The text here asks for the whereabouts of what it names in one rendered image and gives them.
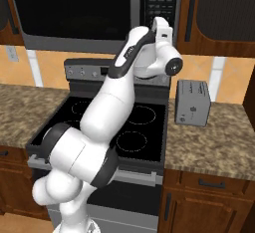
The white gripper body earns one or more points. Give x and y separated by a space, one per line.
162 23

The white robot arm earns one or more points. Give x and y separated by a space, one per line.
109 111

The wooden glass-front cupboard door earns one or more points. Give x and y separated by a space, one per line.
8 34
222 18

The black microwave door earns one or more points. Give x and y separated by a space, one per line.
66 8

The black oven door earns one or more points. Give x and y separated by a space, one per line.
132 198

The wooden base cupboard door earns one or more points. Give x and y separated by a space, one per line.
16 190
205 215

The silver stove knob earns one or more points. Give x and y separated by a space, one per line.
82 73
69 73
94 74

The grey toaster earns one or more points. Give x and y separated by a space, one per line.
192 104

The black steel stove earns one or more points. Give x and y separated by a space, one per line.
152 134

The dark brown tall cupboard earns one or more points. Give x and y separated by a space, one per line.
251 104

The wooden drawer front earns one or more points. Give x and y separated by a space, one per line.
186 180
15 155

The white wall socket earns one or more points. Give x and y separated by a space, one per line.
12 53

